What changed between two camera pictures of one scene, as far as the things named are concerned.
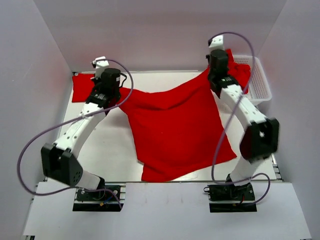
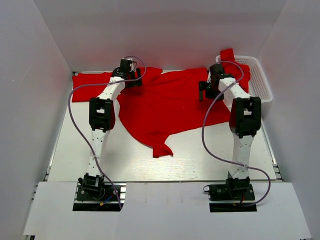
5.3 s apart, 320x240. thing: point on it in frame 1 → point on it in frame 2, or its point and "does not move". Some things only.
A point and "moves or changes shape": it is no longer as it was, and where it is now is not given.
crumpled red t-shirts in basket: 241,72 does not move
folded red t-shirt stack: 83,86 does not move
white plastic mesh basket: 258,90 does not move
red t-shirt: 177,133 moves or changes shape
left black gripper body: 97,82 → 134,81
